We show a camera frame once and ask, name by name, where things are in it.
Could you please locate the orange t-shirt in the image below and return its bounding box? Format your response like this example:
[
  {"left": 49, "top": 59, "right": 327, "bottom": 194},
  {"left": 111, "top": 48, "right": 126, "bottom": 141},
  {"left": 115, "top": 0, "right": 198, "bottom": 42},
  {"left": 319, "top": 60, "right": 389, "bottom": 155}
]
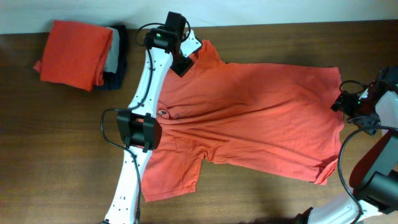
[{"left": 142, "top": 40, "right": 344, "bottom": 202}]

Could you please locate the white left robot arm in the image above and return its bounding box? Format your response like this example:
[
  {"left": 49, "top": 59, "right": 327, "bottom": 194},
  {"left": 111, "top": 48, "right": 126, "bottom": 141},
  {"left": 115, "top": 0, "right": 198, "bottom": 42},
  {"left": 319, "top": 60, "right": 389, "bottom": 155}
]
[{"left": 103, "top": 12, "right": 202, "bottom": 224}]

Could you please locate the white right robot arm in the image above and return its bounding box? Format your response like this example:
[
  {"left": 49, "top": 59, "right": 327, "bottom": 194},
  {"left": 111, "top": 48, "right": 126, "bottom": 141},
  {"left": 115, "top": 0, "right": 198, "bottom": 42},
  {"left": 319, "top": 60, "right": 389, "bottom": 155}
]
[{"left": 292, "top": 66, "right": 397, "bottom": 224}]

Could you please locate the folded grey garment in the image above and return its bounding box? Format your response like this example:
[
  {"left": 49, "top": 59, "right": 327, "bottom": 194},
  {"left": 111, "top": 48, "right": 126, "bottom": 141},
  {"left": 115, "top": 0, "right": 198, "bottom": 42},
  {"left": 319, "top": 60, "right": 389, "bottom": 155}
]
[{"left": 103, "top": 27, "right": 120, "bottom": 73}]

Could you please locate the folded navy garment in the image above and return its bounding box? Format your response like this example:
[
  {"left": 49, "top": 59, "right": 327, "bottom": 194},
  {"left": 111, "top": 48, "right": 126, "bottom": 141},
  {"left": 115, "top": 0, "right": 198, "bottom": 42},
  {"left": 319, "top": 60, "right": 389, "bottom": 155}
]
[{"left": 94, "top": 25, "right": 129, "bottom": 90}]

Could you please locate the folded orange shirt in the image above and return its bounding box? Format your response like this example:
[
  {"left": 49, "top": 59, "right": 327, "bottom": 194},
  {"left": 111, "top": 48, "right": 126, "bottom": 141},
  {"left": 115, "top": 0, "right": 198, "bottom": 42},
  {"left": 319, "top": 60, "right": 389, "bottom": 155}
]
[{"left": 34, "top": 20, "right": 113, "bottom": 91}]

